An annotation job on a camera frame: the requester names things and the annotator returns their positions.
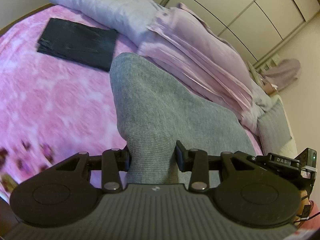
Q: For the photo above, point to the hanging mauve garment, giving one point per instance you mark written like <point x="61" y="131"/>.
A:
<point x="284" y="74"/>

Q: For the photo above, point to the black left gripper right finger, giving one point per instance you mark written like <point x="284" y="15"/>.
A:
<point x="196" y="162"/>

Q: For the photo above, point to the grey knitted cushion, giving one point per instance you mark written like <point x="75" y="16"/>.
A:
<point x="273" y="129"/>

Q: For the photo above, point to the grey sweatpants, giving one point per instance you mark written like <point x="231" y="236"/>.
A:
<point x="154" y="111"/>

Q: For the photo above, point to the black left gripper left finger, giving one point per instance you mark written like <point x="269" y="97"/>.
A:
<point x="112" y="162"/>

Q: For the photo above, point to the cream wardrobe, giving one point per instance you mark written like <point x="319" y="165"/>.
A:
<point x="255" y="28"/>

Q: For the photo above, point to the pink folded blanket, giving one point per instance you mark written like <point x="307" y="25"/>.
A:
<point x="182" y="44"/>

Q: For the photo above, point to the folded black garment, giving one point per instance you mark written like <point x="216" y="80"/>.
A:
<point x="76" y="42"/>

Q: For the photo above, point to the pink floral bedspread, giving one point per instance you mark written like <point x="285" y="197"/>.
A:
<point x="52" y="108"/>

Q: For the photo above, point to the person's hand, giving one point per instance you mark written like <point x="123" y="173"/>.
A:
<point x="304" y="208"/>

